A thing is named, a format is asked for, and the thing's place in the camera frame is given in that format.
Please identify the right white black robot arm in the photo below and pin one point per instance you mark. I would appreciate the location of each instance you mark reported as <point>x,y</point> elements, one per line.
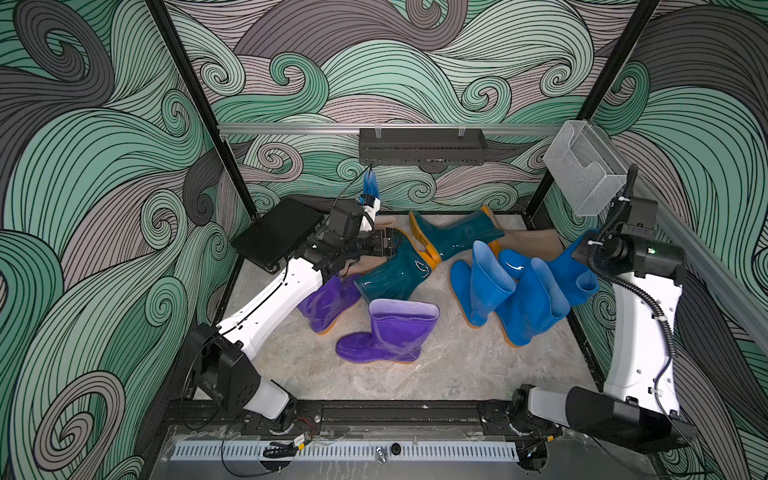
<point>637,407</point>

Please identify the aluminium rail wall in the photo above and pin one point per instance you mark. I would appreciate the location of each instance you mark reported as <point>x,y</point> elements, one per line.
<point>305,128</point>
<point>732,294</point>

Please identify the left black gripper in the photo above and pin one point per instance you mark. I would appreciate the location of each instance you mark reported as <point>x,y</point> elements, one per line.
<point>375,238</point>

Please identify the aluminium rail right wall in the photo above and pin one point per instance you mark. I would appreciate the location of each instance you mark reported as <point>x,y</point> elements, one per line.
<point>732,294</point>

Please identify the black case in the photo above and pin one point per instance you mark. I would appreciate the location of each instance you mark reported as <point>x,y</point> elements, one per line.
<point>277,234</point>

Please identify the purple boot front center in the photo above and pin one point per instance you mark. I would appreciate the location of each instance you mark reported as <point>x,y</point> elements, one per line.
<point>399,328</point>

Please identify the purple boot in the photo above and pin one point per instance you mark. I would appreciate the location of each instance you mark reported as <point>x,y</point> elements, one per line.
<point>399,328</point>
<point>324,306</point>

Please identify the blue boot front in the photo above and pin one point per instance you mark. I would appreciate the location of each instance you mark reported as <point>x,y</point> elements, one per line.
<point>538,302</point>

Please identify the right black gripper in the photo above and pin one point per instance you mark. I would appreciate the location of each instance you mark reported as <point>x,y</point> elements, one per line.
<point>579,251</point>

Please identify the white mesh wall basket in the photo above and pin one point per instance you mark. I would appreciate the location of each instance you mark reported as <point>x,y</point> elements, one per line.
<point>586,167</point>

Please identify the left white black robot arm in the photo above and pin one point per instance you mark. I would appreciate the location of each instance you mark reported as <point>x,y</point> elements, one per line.
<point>222,367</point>

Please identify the beige boot rear right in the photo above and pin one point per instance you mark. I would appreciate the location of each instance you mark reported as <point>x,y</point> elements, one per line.
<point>544,244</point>

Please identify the beige boot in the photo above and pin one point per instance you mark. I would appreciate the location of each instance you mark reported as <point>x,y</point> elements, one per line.
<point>367,263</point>
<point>544,244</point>

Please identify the blue boot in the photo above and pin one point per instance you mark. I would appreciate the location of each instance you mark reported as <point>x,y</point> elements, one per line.
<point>481,285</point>
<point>538,302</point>
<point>577,281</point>
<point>370,185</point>

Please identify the purple boot rear left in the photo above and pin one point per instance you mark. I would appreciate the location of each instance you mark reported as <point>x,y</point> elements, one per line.
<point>324,306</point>

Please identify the beige boot left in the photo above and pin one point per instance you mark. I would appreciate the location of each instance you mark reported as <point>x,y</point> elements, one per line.
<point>367,263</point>

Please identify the black wall shelf tray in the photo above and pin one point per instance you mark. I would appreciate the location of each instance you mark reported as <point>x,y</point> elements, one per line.
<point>400,146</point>

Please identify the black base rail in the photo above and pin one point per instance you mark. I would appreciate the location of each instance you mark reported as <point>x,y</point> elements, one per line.
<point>506,418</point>

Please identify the teal boot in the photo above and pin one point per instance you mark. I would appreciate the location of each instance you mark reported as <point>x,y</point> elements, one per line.
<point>400,275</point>
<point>444,241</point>

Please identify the white slotted cable duct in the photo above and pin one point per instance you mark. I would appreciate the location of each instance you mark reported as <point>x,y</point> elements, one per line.
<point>440,451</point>

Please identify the teal boot rear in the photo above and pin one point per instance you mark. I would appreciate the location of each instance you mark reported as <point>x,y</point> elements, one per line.
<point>444,241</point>

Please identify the teal boot center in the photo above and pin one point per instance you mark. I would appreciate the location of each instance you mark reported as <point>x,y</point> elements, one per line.
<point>400,275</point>

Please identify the aluminium rail back wall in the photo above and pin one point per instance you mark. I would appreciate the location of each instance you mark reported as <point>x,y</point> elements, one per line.
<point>305,128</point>

